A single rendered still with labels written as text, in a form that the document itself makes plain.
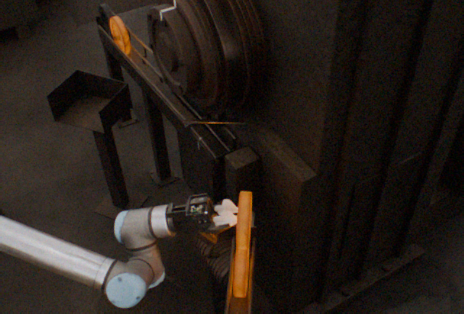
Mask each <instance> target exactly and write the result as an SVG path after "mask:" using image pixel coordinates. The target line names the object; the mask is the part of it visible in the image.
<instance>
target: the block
mask: <svg viewBox="0 0 464 314"><path fill-rule="evenodd" d="M224 160H225V175H226V191H227V199H230V200H231V201H232V203H234V205H235V206H236V207H238V203H239V194H240V191H248V192H252V207H255V206H257V205H258V204H259V203H260V158H259V157H258V156H257V154H256V153H255V152H254V151H253V150H252V149H251V148H250V147H249V146H246V147H244V148H242V149H239V150H237V151H235V152H232V153H230V154H227V155H226V156H225V157H224Z"/></svg>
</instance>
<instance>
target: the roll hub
mask: <svg viewBox="0 0 464 314"><path fill-rule="evenodd" d="M170 7H173V5H171V4H168V3H166V4H161V5H159V6H155V7H152V8H150V10H149V13H150V14H151V16H152V20H151V21H149V20H148V18H147V28H148V35H149V41H150V42H151V43H152V44H153V47H154V48H153V49H152V52H153V55H154V59H155V61H156V63H157V65H158V67H159V69H160V71H161V73H162V75H163V77H164V76H166V77H167V80H168V85H169V87H170V88H171V90H172V91H173V92H174V93H176V94H177V95H179V96H183V95H186V94H189V93H191V92H193V91H196V90H197V89H198V87H199V84H200V78H201V73H200V65H199V58H198V53H197V50H196V46H195V43H194V40H193V37H192V35H191V31H190V30H189V27H188V26H187V24H186V21H185V20H184V18H183V16H182V15H181V14H180V12H178V11H177V9H176V8H174V9H171V10H169V11H166V12H161V11H162V10H165V9H167V8H170ZM160 13H162V18H165V19H166V21H167V27H164V26H163V25H162V21H161V15H160ZM179 57H180V58H182V60H183V63H184V64H183V66H180V65H179V64H178V58H179ZM178 86H181V87H182V88H183V93H182V94H181V93H179V92H178Z"/></svg>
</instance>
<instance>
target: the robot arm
mask: <svg viewBox="0 0 464 314"><path fill-rule="evenodd" d="M199 196H204V197H201V198H195V197H199ZM190 200H191V203H190ZM237 213H238V207H236V206H235V205H234V203H232V201H231V200H229V199H224V200H223V202H222V204H214V205H212V200H211V199H210V198H209V197H208V195H207V194H198V195H193V196H189V199H188V201H187V204H183V205H177V206H175V205H174V204H173V203H169V204H166V205H160V206H156V207H145V208H140V209H135V210H133V209H129V210H126V211H122V212H121V213H120V214H119V215H118V216H117V219H116V221H115V236H116V238H117V240H118V241H119V242H120V243H121V244H125V247H126V250H127V253H128V260H129V261H128V262H127V263H126V264H125V263H122V262H120V261H118V260H112V258H110V257H106V256H104V255H100V254H99V253H96V252H93V251H91V250H89V249H85V248H82V247H79V246H78V245H75V244H72V243H70V242H68V241H65V240H61V239H58V238H56V237H55V236H52V235H51V234H48V233H45V232H43V231H40V230H37V229H34V228H31V227H30V226H27V225H24V224H22V223H19V222H17V221H14V220H10V219H9V218H5V217H3V216H1V215H0V251H2V252H5V253H7V254H9V255H13V256H15V257H18V258H20V259H23V260H26V261H28V263H31V264H34V265H37V266H39V267H42V268H45V269H47V270H50V271H52V272H54V273H57V274H59V275H62V276H65V277H68V278H71V279H72V280H75V281H78V282H81V283H82V284H84V285H86V286H90V287H92V288H94V289H97V290H99V291H100V292H102V293H104V294H106V295H107V297H108V298H109V300H110V301H111V302H112V303H113V304H114V305H117V307H120V308H129V307H133V306H134V305H135V304H137V303H138V302H139V301H140V300H141V299H142V298H143V297H144V295H145V293H146V291H147V289H149V288H152V287H154V286H157V285H159V284H160V283H162V281H163V279H164V277H165V267H164V265H163V264H162V258H161V254H160V249H159V245H158V242H157V239H161V238H167V237H173V236H174V235H175V234H176V232H179V231H181V230H182V227H183V229H185V230H186V231H188V232H189V233H190V234H191V235H192V236H194V237H196V238H197V239H198V240H200V241H203V242H204V243H205V244H207V245H208V246H210V247H211V246H212V245H213V244H216V242H217V237H218V232H221V231H223V230H226V229H228V228H230V227H231V226H233V225H235V224H237ZM217 215H218V216H217Z"/></svg>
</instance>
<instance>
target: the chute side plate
mask: <svg viewBox="0 0 464 314"><path fill-rule="evenodd" d="M97 29H98V33H99V37H100V41H101V42H102V40H103V42H104V43H105V45H106V48H107V50H108V51H109V52H110V53H112V55H113V57H114V58H115V59H116V60H117V61H118V62H119V63H120V64H121V65H122V67H123V68H124V69H125V70H126V71H127V73H128V74H129V75H130V76H131V78H132V79H133V80H134V81H135V82H137V84H138V85H139V86H140V87H141V85H142V86H143V87H144V88H145V90H146V95H147V96H148V97H149V98H150V99H151V101H152V102H153V103H154V104H155V106H156V107H158V108H159V109H160V110H161V112H162V113H163V114H164V115H165V117H166V118H167V119H168V120H169V121H170V122H171V124H172V125H173V126H174V127H175V129H176V130H177V131H178V132H179V133H180V134H181V135H182V136H183V137H184V138H185V140H187V142H189V144H190V146H191V147H192V148H193V150H194V151H195V152H196V153H197V154H198V156H199V157H200V159H201V160H203V161H204V158H205V159H206V161H208V163H209V164H210V165H211V168H212V174H213V175H214V176H215V159H214V158H213V157H212V155H211V154H210V153H209V152H208V151H207V149H206V148H205V147H204V144H202V143H201V142H200V140H199V139H198V138H197V137H196V136H195V135H194V133H193V132H192V131H191V129H190V128H187V129H186V130H185V129H184V127H185V126H186V124H183V123H182V119H181V118H180V117H179V116H178V115H177V114H176V113H175V112H174V111H173V110H172V109H171V107H170V106H169V105H168V104H167V103H166V102H165V100H164V99H163V98H162V97H161V96H160V95H159V94H158V93H157V92H156V91H155V90H154V89H153V88H152V87H151V86H150V84H149V83H148V82H147V81H146V80H145V79H144V77H143V75H142V74H141V73H140V72H139V71H138V70H137V69H136V68H135V67H134V66H132V64H131V63H130V62H129V61H128V60H127V59H126V58H125V57H124V56H123V54H122V52H121V51H120V50H119V49H118V48H117V47H116V46H115V45H114V44H113V43H112V42H111V41H110V40H109V39H108V38H107V37H106V36H105V35H104V34H103V33H102V31H101V29H99V27H97ZM198 142H199V149H198Z"/></svg>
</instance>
